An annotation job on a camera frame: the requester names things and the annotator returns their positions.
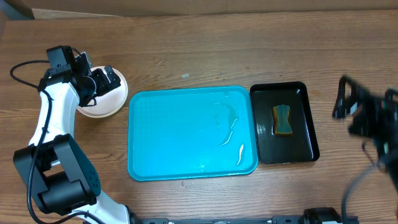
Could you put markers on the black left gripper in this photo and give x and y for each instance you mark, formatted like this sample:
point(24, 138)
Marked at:
point(102, 75)

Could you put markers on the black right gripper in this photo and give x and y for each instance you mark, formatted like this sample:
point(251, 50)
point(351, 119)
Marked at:
point(355, 104)

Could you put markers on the pink rimmed white plate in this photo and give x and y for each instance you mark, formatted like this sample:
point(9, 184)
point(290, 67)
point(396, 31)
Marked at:
point(108, 104)

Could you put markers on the green yellow sponge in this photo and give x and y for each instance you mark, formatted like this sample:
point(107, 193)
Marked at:
point(281, 125)

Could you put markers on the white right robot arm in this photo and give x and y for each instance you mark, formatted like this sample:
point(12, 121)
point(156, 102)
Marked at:
point(386, 162)

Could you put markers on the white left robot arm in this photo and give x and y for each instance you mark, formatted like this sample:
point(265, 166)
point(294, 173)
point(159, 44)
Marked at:
point(58, 175)

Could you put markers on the black water tray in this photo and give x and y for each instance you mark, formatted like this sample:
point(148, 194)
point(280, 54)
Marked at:
point(302, 145)

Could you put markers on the blue plastic tray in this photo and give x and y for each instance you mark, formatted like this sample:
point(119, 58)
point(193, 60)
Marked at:
point(191, 133)

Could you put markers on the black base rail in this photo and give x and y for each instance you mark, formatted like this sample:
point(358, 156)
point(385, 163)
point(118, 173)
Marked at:
point(283, 219)

